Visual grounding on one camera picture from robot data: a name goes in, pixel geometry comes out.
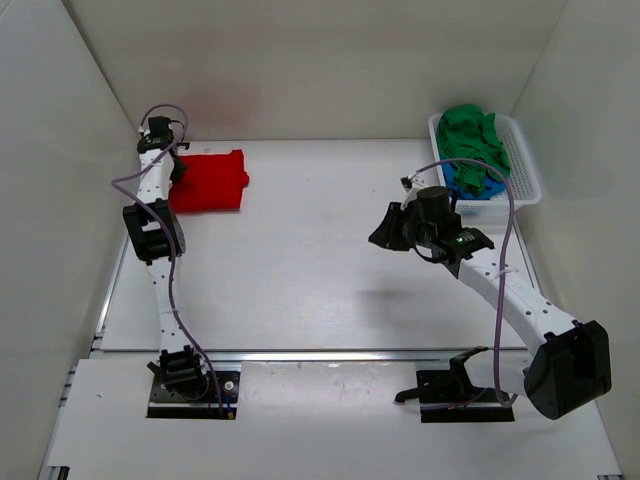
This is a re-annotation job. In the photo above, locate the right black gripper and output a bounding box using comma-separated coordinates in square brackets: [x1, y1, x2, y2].
[369, 203, 436, 252]

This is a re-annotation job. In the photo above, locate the red t shirt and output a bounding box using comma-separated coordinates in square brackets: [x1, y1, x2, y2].
[169, 149, 250, 214]

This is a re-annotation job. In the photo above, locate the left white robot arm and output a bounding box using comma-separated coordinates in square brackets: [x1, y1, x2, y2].
[123, 115, 210, 402]

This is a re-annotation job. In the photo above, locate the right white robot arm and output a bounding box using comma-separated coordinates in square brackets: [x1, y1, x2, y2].
[368, 187, 612, 420]

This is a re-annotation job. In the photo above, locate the blue t shirt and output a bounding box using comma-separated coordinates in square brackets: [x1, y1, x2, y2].
[441, 159, 511, 200]

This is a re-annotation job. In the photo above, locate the green t shirt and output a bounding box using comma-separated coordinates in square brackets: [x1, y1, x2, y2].
[436, 104, 510, 164]

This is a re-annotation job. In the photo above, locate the white plastic basket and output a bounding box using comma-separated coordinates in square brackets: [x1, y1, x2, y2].
[428, 112, 541, 215]

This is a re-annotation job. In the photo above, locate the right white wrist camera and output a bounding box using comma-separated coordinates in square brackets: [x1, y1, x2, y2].
[400, 174, 418, 191]

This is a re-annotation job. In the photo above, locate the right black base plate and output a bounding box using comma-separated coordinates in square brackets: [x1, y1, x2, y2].
[394, 347, 515, 424]

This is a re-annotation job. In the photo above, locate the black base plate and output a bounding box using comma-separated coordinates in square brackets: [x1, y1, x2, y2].
[394, 347, 515, 424]
[146, 367, 241, 420]

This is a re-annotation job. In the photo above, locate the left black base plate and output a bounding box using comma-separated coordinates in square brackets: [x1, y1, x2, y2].
[146, 367, 241, 420]

